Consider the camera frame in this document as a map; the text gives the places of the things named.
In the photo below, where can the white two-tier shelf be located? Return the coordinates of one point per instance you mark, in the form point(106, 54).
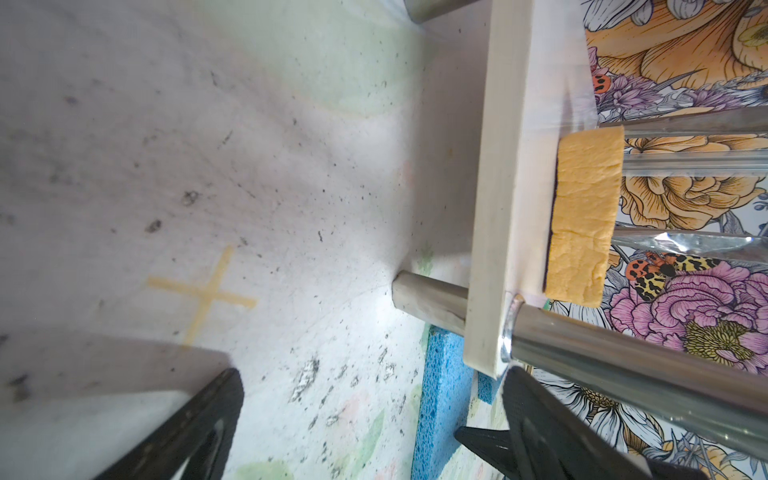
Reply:
point(537, 92)

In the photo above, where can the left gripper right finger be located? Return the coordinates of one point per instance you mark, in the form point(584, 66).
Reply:
point(549, 442)

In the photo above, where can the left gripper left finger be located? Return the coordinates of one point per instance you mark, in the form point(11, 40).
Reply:
point(195, 442)

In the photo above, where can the blue sponge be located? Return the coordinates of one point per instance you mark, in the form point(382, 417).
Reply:
point(451, 395)

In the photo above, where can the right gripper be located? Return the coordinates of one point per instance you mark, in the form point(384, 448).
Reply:
point(486, 444)

